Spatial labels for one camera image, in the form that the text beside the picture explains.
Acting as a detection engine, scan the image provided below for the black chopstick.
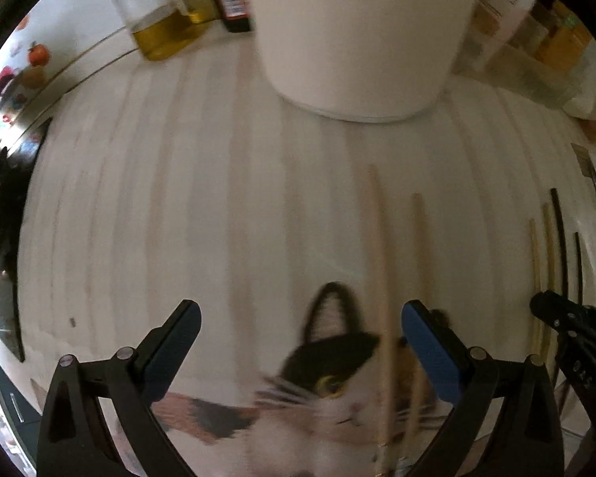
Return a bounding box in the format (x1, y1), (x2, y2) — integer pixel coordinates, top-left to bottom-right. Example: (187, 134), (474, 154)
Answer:
(550, 187), (569, 298)
(574, 231), (584, 306)

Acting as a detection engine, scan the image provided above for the cat print table mat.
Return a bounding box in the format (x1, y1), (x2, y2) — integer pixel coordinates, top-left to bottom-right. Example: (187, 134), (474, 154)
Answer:
(148, 281), (459, 477)

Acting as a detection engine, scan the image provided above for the white plastic bag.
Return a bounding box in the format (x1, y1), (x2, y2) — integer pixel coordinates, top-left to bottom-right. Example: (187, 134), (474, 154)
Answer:
(563, 40), (596, 144)

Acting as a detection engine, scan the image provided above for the gas stove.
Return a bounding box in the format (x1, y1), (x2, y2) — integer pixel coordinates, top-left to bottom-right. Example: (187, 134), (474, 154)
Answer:
(0, 120), (51, 362)

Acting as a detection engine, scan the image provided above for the white utensil holder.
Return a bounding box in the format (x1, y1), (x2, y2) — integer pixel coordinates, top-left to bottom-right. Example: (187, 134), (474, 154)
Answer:
(251, 0), (476, 123)

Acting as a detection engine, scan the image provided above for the glass oil dispenser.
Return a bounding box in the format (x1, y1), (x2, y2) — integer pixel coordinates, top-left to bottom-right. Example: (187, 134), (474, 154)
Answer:
(112, 0), (217, 62)

